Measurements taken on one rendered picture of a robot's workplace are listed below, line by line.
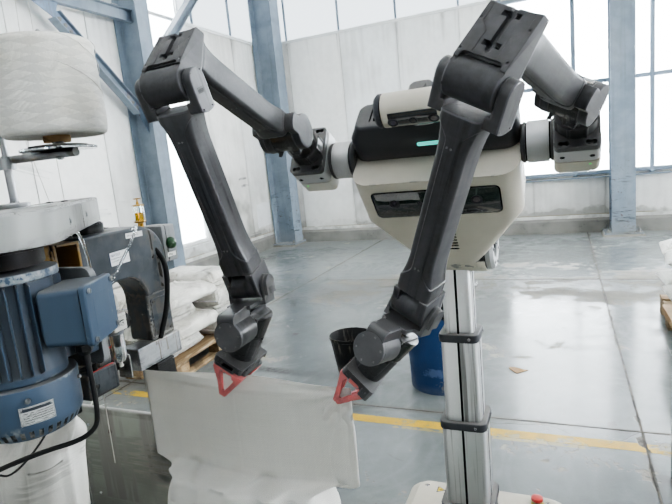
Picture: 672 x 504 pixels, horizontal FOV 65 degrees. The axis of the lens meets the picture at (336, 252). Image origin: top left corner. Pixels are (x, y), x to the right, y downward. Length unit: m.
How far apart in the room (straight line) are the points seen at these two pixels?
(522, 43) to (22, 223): 0.69
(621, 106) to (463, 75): 7.75
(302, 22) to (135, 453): 8.83
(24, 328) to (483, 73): 0.71
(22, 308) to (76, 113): 0.31
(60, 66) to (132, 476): 1.36
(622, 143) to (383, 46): 3.95
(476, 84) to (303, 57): 9.26
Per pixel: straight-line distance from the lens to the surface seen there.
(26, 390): 0.90
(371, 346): 0.85
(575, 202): 8.90
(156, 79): 0.90
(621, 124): 8.43
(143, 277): 1.31
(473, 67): 0.71
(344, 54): 9.62
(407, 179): 1.22
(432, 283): 0.85
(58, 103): 0.95
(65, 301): 0.85
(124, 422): 1.88
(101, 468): 2.05
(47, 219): 0.88
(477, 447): 1.62
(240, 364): 1.06
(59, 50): 0.97
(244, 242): 0.98
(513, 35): 0.73
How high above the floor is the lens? 1.44
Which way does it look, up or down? 10 degrees down
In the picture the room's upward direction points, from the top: 6 degrees counter-clockwise
